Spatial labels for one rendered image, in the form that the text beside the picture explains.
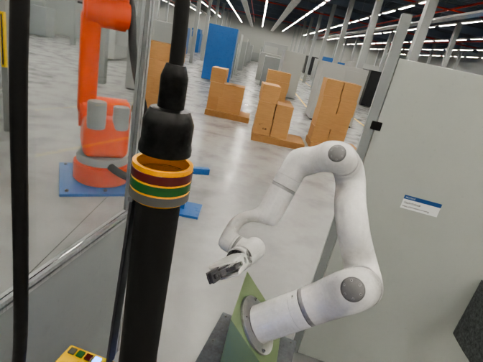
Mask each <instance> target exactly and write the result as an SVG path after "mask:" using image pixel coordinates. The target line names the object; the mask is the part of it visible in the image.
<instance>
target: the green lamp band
mask: <svg viewBox="0 0 483 362"><path fill-rule="evenodd" d="M129 183H130V185H131V186H132V187H133V188H134V189H135V190H137V191H139V192H141V193H144V194H146V195H151V196H155V197H161V198H173V197H178V196H181V195H185V194H186V193H188V192H189V191H190V186H191V183H190V184H189V185H187V186H185V187H180V188H173V189H166V188H158V187H151V186H148V185H144V184H142V183H140V182H137V181H136V180H135V179H134V178H133V177H132V176H131V173H130V181H129Z"/></svg>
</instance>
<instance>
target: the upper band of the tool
mask: <svg viewBox="0 0 483 362"><path fill-rule="evenodd" d="M165 164H166V165H165ZM132 165H133V167H134V168H135V169H137V170H139V171H140V172H143V173H146V174H148V175H153V176H157V177H170V178H174V177H185V176H188V175H190V174H191V173H192V172H193V163H192V162H191V161H190V160H188V159H184V160H179V161H170V160H163V159H156V158H153V157H149V156H147V155H145V154H143V153H138V154H135V155H134V156H133V157H132ZM144 165H145V166H144ZM161 165H162V166H161ZM169 165H170V166H169ZM166 166H167V167H166ZM172 166H173V167H172ZM177 167H178V168H177ZM181 169H182V171H181ZM131 176H132V174H131ZM132 177H133V176H132ZM133 178H134V179H135V180H136V181H137V182H140V183H142V184H144V185H148V186H151V187H158V188H166V189H173V188H180V187H185V186H187V185H189V184H190V183H191V181H190V182H189V183H188V184H186V185H182V186H177V187H162V186H156V185H150V184H147V183H145V182H142V181H139V180H138V179H136V178H135V177H133ZM130 186H131V185H130ZM131 188H132V189H133V190H134V191H135V192H138V193H139V194H141V195H144V196H147V197H151V198H158V199H176V198H181V197H184V196H186V195H187V194H188V193H189V192H190V191H189V192H188V193H186V194H185V195H181V196H178V197H173V198H161V197H155V196H151V195H146V194H144V193H141V192H139V191H137V190H135V189H134V188H133V187H132V186H131ZM140 204H141V203H140ZM142 205H143V204H142ZM145 206H147V207H150V208H156V207H151V206H148V205H145ZM156 209H170V208H156Z"/></svg>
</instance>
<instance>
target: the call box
mask: <svg viewBox="0 0 483 362"><path fill-rule="evenodd" d="M72 347H74V348H77V349H78V350H77V351H76V353H77V352H78V351H79V350H81V351H84V352H86V354H85V355H84V356H83V357H82V358H79V357H76V356H75V355H76V353H75V354H74V355H71V354H69V353H68V351H69V350H70V349H71V348H72ZM87 353H89V354H91V355H93V358H92V359H91V360H90V361H86V360H83V358H84V357H85V356H86V355H87ZM96 356H97V357H99V358H101V361H100V362H106V358H103V357H101V356H98V355H96V354H94V353H91V352H88V351H85V350H83V349H81V348H78V347H75V346H74V345H71V346H70V347H69V348H68V349H67V350H66V351H65V352H64V353H63V354H62V355H61V357H59V359H57V360H56V362H92V360H93V359H94V358H95V357H96Z"/></svg>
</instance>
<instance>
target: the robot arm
mask: <svg viewBox="0 0 483 362"><path fill-rule="evenodd" d="M319 172H332V173H333V175H334V179H335V185H336V188H335V195H334V215H335V221H336V232H337V236H338V240H339V246H340V250H341V257H342V261H343V266H344V269H342V270H340V271H337V272H334V273H333V274H329V275H328V276H326V277H324V278H322V279H319V280H318V281H316V282H314V283H311V284H308V285H306V286H304V287H301V288H298V289H295V290H293V291H291V292H288V293H285V294H282V295H280V296H277V297H274V298H272V299H270V300H267V301H264V302H260V301H259V300H258V299H257V298H256V297H254V296H251V295H249V296H247V297H245V298H244V299H243V300H242V302H241V323H242V326H243V329H244V333H245V335H246V337H247V340H248V341H249V344H250V345H251V347H252V348H253V349H254V350H255V351H256V352H257V353H258V354H260V355H261V356H266V355H268V354H269V353H270V352H271V350H272V347H273V340H275V339H278V338H281V337H284V336H286V335H290V334H293V333H296V332H299V331H301V330H305V329H308V328H311V327H314V326H317V325H320V324H323V323H325V322H329V321H332V320H337V319H340V318H343V317H347V316H350V315H354V314H357V313H359V312H363V311H365V310H368V309H369V308H371V307H373V306H374V305H376V304H377V303H378V302H379V301H380V300H381V298H382V296H383V291H384V286H383V281H382V275H381V272H380V268H379V265H378V262H377V257H376V254H375V251H374V246H373V243H372V237H371V233H370V228H369V218H368V212H367V199H366V177H365V171H364V165H363V163H362V160H361V159H360V157H359V155H358V154H357V152H356V150H355V149H354V148H353V146H352V145H350V144H348V143H346V142H343V141H325V142H323V143H321V144H319V145H316V146H313V147H301V148H297V149H294V150H292V151H291V152H290V153H289V154H288V155H287V156H286V158H285V159H284V161H283V163H282V164H281V166H280V168H279V170H278V171H277V174H276V175H275V178H274V179H273V181H272V183H271V185H270V187H269V189H268V190H267V192H266V194H265V196H264V198H263V200H262V202H261V203H260V205H259V207H257V208H255V209H253V210H248V211H245V212H243V213H240V214H238V215H236V216H234V217H233V218H232V219H231V220H230V221H229V223H228V224H227V226H226V227H225V229H224V231H223V233H222V234H221V237H220V239H219V241H218V245H219V246H220V248H221V249H223V250H224V251H225V252H227V255H226V257H225V258H223V259H221V260H219V261H217V262H216V263H214V264H212V265H210V266H209V269H212V270H210V271H208V272H206V276H207V280H208V283H209V284H215V283H216V282H217V281H220V280H223V279H229V278H233V277H237V276H239V275H240V274H241V273H242V272H244V271H245V270H247V269H248V268H249V267H250V266H251V265H253V264H254V263H255V262H257V261H258V260H259V259H261V258H262V257H263V256H264V254H265V244H264V243H263V241H262V240H261V239H259V238H257V237H251V238H244V237H242V236H240V235H239V234H238V232H239V230H240V228H241V227H242V226H243V225H244V224H246V223H250V222H258V223H262V224H265V225H268V226H276V225H277V224H278V223H279V221H280V219H281V217H282V216H283V214H284V212H285V211H286V209H287V207H288V206H289V204H290V201H291V200H292V199H293V196H294V194H295V193H296V191H297V189H298V187H299V186H300V184H301V182H302V180H303V178H304V177H306V176H309V175H314V174H316V173H319Z"/></svg>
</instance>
